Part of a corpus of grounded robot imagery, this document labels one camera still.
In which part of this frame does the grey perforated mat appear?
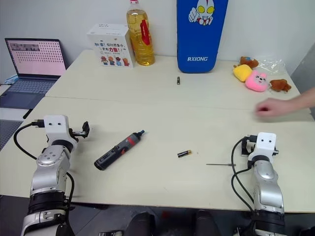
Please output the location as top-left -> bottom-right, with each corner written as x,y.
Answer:
0,119 -> 24,151

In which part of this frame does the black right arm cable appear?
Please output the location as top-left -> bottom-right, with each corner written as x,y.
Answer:
231,134 -> 258,214

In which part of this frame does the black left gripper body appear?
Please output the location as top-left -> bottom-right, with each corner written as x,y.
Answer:
69,127 -> 86,141

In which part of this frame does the brown plush toy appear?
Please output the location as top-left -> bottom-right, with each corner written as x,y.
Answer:
269,79 -> 292,94

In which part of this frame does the brown orange bear plush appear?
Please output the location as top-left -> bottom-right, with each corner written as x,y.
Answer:
233,56 -> 259,69

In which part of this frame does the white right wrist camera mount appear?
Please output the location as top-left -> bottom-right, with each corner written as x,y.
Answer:
248,132 -> 276,163

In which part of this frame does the dark rounded shape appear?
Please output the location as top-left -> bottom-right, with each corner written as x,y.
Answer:
124,211 -> 156,236
194,209 -> 223,236

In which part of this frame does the blue cartoon hero case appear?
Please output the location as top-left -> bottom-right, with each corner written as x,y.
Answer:
176,0 -> 229,74

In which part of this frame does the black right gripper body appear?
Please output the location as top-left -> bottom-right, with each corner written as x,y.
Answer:
246,134 -> 257,152

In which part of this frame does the open grey laptop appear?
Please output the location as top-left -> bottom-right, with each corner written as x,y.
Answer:
0,37 -> 67,110

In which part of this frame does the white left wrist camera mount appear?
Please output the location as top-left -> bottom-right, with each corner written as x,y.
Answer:
43,115 -> 77,144

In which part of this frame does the pink plush toy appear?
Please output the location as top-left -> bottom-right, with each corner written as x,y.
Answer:
245,69 -> 270,93

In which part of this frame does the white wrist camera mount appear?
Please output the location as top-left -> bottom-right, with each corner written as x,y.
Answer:
43,115 -> 77,144
248,132 -> 276,163

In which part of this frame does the yellow cooking oil bottle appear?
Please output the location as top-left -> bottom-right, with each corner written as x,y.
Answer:
126,0 -> 156,66

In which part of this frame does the black red electric screwdriver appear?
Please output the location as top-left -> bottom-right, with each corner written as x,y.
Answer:
94,130 -> 148,171

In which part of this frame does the yellow plush toy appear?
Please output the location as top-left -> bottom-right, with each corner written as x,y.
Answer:
232,64 -> 253,83

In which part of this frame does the thin metal screwdriver bit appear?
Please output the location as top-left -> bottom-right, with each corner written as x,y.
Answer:
206,162 -> 237,168

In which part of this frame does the clear plastic bag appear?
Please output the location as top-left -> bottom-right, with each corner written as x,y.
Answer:
254,58 -> 286,76

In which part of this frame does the person's bare hand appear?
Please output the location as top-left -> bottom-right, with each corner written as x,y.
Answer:
252,97 -> 291,118

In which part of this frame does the white printed cardboard box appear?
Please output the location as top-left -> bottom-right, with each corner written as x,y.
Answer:
86,23 -> 135,69

